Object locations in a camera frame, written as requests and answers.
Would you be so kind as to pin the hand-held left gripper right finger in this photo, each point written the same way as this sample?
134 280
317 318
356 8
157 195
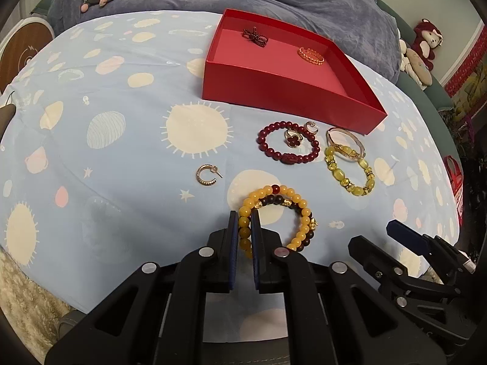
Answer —
256 253

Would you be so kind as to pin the beige rug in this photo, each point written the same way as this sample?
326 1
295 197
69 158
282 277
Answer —
26 296

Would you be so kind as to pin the red jewelry box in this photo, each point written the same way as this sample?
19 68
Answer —
266 80

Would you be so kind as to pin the beige plush toy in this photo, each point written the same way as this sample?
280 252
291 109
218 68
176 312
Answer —
416 68

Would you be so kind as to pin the light blue planet-print sheet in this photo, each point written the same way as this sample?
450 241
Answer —
114 159

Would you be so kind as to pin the red monkey plush toy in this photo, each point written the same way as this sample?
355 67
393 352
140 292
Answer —
422 42

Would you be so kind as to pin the potted plant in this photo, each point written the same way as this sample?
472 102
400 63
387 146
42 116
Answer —
462 133

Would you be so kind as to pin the green sofa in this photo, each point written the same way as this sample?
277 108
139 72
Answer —
430 102

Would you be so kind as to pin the red bag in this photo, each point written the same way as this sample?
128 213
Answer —
454 182

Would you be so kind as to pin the red and yellow wall poster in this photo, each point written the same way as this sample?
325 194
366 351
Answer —
468 83

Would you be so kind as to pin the dark purple beaded ornament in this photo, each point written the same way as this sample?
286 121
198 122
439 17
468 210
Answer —
255 37

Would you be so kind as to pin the round white and wood appliance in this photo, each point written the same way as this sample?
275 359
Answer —
23 53

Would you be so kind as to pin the gold bangle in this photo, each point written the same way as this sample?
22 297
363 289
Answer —
352 154

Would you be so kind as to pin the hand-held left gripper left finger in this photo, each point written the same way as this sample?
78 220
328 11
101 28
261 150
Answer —
233 253

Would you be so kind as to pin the gold hoop earring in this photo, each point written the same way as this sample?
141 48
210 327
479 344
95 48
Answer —
198 176
312 124

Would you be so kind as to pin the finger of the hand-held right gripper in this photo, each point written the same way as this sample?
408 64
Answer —
405 234
371 256

